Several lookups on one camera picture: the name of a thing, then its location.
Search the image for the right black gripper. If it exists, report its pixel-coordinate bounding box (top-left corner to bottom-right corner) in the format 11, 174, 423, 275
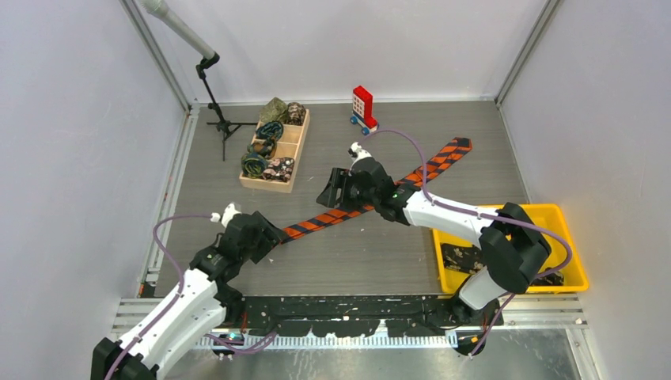
317, 167, 379, 211

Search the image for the orange navy striped tie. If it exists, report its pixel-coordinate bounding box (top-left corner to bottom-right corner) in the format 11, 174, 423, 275
282, 137, 472, 244

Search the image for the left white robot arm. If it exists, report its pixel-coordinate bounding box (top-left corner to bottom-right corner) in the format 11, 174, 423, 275
90, 203, 289, 379

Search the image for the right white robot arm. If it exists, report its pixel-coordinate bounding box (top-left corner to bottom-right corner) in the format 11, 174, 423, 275
316, 158, 552, 325

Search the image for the black pink floral rolled tie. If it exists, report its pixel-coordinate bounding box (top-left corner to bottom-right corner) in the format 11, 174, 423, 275
262, 157, 295, 183

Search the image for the wooden compartment tray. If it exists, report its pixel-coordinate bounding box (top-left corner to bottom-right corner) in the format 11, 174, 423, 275
239, 109, 310, 193

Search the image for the navy yellow rolled tie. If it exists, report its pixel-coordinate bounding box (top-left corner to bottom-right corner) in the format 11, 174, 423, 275
241, 152, 268, 179

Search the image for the dark green rolled tie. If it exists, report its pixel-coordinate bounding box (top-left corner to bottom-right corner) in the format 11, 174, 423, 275
247, 138, 277, 159

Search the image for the teal navy rolled tie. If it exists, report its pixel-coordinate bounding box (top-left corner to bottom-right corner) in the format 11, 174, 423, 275
255, 120, 284, 142

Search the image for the brown floral rolled tie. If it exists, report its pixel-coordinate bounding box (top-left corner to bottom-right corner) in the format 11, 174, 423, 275
284, 102, 307, 126

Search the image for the red toy block car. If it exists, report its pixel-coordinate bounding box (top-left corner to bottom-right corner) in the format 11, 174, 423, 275
350, 85, 379, 135

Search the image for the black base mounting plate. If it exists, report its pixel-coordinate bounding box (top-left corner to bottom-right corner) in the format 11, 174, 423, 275
223, 294, 503, 338

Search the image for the olive green rolled tie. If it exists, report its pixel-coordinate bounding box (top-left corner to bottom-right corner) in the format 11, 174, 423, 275
259, 97, 288, 124

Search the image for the black microphone stand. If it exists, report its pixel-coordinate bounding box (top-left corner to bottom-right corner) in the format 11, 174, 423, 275
195, 52, 256, 162

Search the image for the yellow plastic bin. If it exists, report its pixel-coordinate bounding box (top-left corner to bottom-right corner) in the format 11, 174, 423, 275
431, 203, 589, 295

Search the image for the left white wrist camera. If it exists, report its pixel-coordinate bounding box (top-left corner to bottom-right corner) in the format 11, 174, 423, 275
210, 202, 241, 229

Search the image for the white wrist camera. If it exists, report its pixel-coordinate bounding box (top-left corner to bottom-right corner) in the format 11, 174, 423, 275
210, 202, 241, 229
347, 142, 372, 169

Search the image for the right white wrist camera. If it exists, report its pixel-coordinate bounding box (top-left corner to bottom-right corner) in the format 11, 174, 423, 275
347, 142, 372, 169

